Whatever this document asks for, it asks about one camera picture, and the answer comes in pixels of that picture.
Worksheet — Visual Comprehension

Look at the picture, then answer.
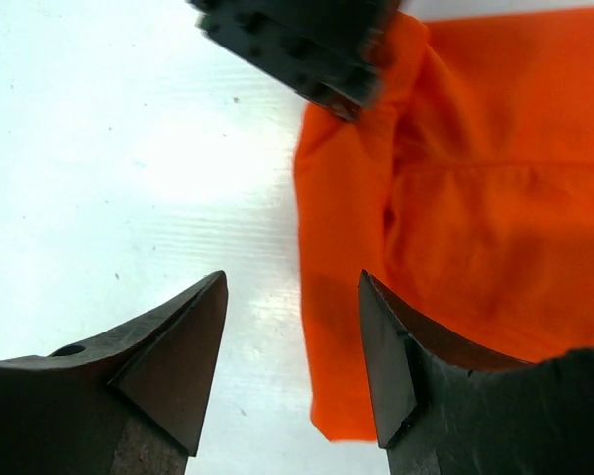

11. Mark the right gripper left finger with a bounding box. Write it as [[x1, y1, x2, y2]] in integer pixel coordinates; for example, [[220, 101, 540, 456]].
[[0, 271, 228, 474]]

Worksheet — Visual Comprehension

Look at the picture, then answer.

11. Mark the orange t shirt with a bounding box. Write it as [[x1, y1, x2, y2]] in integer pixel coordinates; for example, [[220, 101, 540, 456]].
[[294, 8, 594, 441]]

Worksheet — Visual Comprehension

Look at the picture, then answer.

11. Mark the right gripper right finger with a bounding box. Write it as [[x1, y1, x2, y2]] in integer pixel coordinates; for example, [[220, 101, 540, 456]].
[[359, 273, 594, 474]]

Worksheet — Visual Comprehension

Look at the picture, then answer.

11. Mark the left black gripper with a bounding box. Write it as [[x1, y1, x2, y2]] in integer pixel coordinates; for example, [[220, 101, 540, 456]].
[[189, 0, 400, 121]]

